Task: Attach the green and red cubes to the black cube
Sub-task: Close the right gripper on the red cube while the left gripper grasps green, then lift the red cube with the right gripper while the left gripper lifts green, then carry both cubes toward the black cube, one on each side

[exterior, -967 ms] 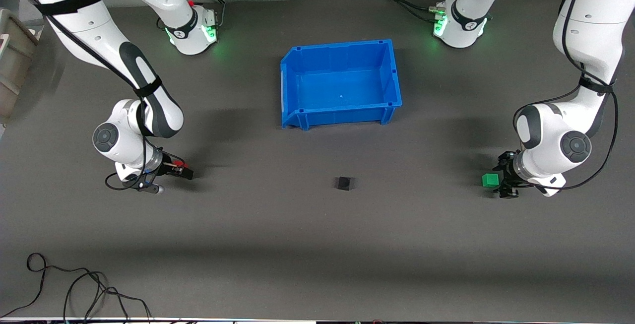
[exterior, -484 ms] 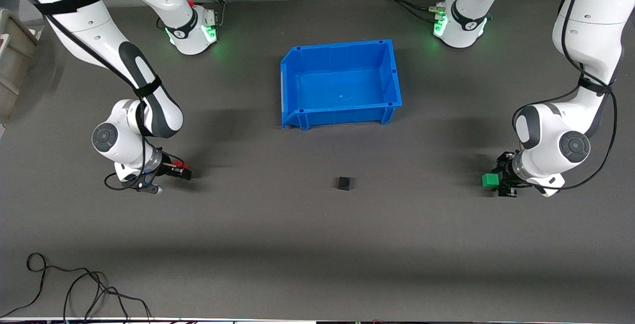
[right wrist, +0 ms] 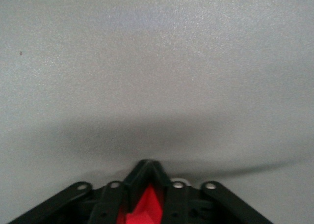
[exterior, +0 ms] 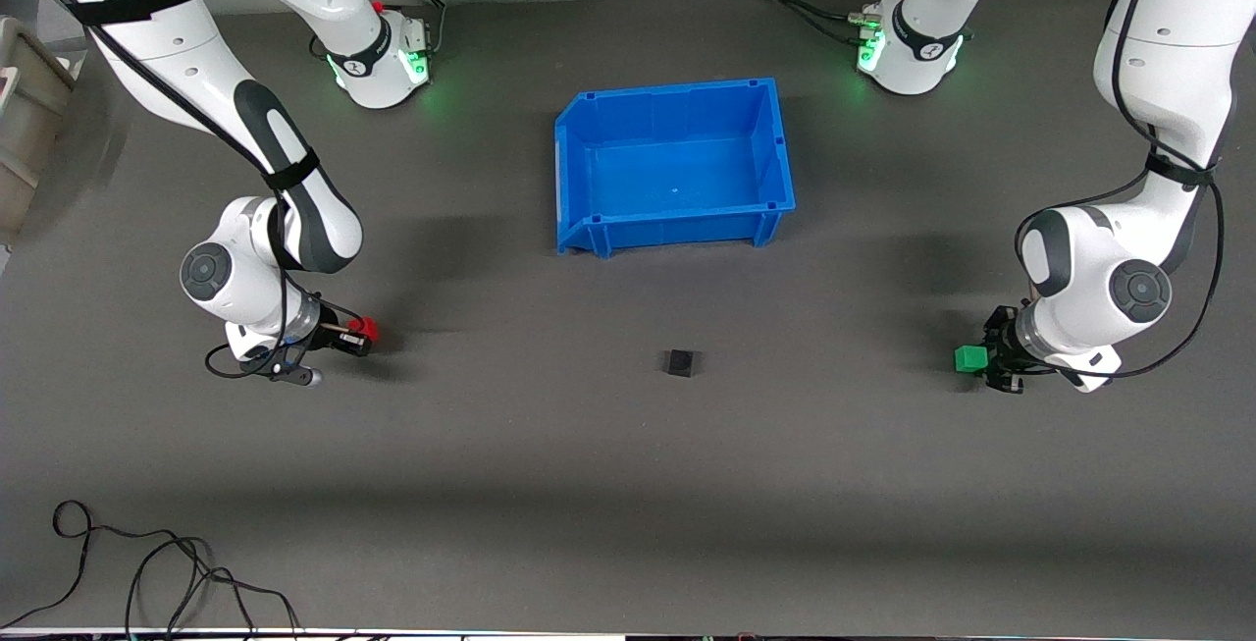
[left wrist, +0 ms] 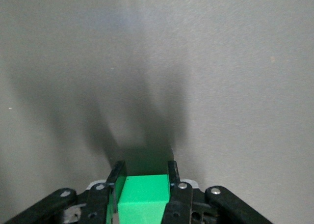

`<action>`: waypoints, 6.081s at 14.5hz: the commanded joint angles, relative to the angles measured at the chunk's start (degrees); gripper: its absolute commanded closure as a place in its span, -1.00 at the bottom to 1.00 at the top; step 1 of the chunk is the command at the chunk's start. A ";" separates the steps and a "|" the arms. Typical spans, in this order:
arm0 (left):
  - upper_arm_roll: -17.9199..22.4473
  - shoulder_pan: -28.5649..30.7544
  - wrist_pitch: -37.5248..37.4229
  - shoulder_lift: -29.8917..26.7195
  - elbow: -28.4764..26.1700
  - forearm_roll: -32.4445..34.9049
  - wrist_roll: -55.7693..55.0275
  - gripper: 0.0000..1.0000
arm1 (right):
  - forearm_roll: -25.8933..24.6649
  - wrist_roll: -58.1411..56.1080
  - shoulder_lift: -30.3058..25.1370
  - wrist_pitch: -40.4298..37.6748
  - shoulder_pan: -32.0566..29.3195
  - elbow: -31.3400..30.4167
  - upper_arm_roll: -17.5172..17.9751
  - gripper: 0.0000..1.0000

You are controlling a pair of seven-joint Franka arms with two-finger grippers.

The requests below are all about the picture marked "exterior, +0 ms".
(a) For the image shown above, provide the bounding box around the blue plastic storage bin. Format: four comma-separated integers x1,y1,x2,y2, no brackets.
554,78,797,259

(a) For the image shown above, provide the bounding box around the beige plastic box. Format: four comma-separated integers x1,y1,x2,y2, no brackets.
0,18,78,241

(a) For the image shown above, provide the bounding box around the thin black loose cable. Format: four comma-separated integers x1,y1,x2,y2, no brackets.
126,535,300,641
0,501,212,628

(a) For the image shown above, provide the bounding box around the black right arm base cable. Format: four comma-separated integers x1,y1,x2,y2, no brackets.
371,0,447,58

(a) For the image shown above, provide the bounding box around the black arm base cable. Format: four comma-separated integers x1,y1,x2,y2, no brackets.
371,0,447,58
741,0,884,43

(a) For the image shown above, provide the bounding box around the black left arm base cable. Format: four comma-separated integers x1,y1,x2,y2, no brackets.
741,0,884,43

